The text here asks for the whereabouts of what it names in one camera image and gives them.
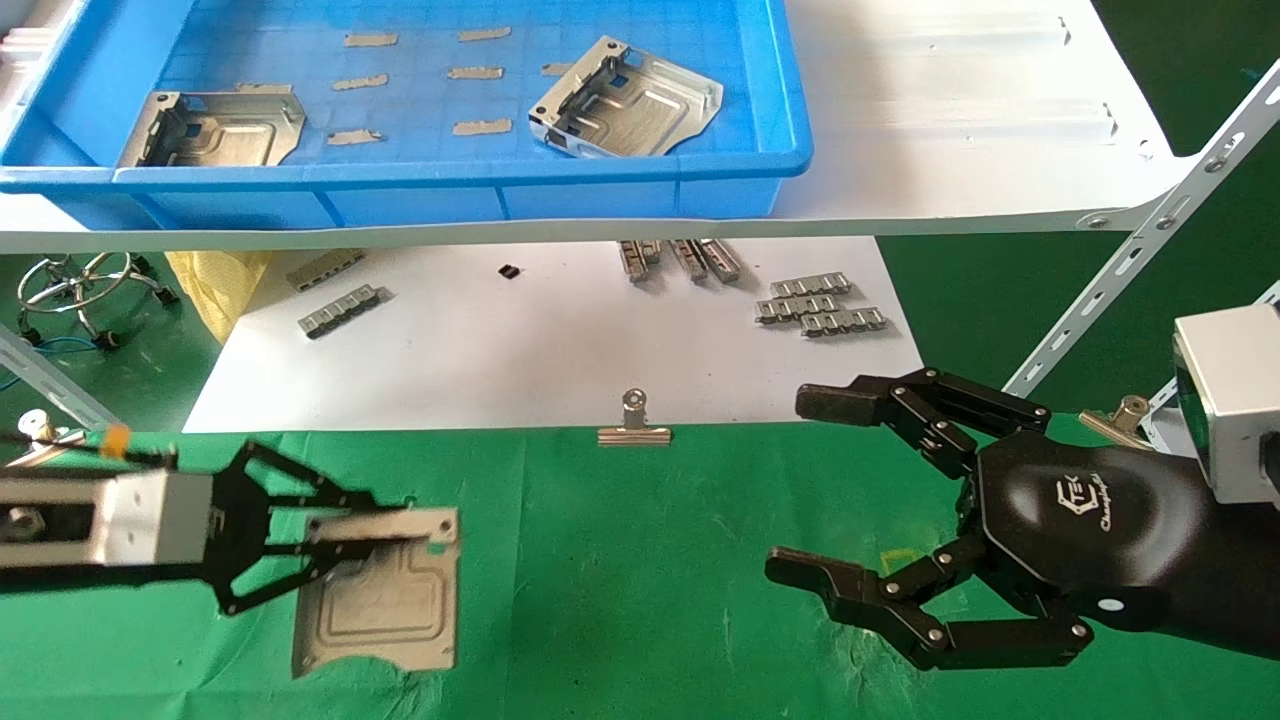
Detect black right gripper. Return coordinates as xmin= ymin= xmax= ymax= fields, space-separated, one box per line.
xmin=765 ymin=367 xmax=1216 ymax=671

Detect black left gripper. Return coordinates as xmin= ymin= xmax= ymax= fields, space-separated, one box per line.
xmin=0 ymin=440 xmax=441 ymax=616

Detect stamped metal bracket part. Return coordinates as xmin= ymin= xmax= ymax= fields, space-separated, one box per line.
xmin=292 ymin=507 xmax=461 ymax=679
xmin=118 ymin=92 xmax=307 ymax=168
xmin=528 ymin=37 xmax=723 ymax=159

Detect silver binder clip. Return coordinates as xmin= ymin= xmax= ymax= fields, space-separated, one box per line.
xmin=18 ymin=410 xmax=87 ymax=469
xmin=598 ymin=389 xmax=673 ymax=447

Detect green table cloth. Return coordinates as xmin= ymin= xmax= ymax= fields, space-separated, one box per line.
xmin=0 ymin=415 xmax=1280 ymax=720

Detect yellow plastic bag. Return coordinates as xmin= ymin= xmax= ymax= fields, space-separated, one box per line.
xmin=165 ymin=250 xmax=271 ymax=344

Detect chrome chair base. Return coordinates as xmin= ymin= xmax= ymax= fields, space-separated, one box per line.
xmin=15 ymin=252 xmax=181 ymax=351

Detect brass binder clip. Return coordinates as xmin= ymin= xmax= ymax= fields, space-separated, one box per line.
xmin=1078 ymin=396 xmax=1151 ymax=451

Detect grey slotted angle bar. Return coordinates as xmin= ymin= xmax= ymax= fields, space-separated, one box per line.
xmin=0 ymin=325 xmax=101 ymax=431

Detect white sheet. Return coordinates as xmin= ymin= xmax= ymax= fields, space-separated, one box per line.
xmin=183 ymin=237 xmax=936 ymax=433

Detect white shelf board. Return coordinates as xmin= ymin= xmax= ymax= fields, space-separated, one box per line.
xmin=0 ymin=0 xmax=1201 ymax=253

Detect blue plastic tray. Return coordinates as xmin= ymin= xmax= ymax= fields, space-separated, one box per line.
xmin=0 ymin=0 xmax=813 ymax=231

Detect white plastic strips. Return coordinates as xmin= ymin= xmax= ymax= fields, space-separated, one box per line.
xmin=0 ymin=28 xmax=61 ymax=66

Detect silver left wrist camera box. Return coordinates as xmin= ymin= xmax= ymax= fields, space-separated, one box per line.
xmin=0 ymin=470 xmax=216 ymax=571

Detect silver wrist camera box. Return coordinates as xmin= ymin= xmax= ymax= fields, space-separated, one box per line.
xmin=0 ymin=470 xmax=216 ymax=571
xmin=1172 ymin=305 xmax=1280 ymax=506

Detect black cable with orange tag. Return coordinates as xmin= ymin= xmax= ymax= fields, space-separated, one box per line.
xmin=0 ymin=425 xmax=178 ymax=471

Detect blue cable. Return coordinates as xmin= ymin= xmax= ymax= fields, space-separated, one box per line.
xmin=0 ymin=335 xmax=101 ymax=391

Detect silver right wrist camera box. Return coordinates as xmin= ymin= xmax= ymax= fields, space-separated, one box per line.
xmin=1172 ymin=305 xmax=1280 ymax=506

